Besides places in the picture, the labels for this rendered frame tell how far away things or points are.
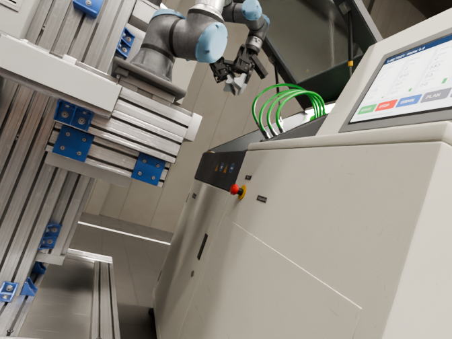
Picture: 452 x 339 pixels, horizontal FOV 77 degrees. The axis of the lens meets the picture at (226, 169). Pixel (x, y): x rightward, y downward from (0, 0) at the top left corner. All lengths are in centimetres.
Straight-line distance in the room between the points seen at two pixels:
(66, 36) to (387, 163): 102
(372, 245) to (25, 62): 79
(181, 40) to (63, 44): 41
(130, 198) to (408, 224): 350
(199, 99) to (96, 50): 288
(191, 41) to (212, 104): 309
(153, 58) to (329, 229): 71
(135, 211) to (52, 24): 291
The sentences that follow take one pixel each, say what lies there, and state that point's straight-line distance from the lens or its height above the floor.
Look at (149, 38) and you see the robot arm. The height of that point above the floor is 116.
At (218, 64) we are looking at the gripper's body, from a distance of 163.
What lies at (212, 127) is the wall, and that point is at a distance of 396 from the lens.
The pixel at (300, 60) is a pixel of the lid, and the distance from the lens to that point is 180.
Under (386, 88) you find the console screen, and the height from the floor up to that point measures 126.
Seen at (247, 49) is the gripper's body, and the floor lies 140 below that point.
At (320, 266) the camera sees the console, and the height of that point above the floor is 72.
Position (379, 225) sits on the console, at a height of 82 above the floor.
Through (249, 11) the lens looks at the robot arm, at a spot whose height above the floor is 148.
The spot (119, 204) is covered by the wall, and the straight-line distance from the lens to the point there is 378.
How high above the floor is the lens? 79
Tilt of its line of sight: 4 degrees up
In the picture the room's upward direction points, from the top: 19 degrees clockwise
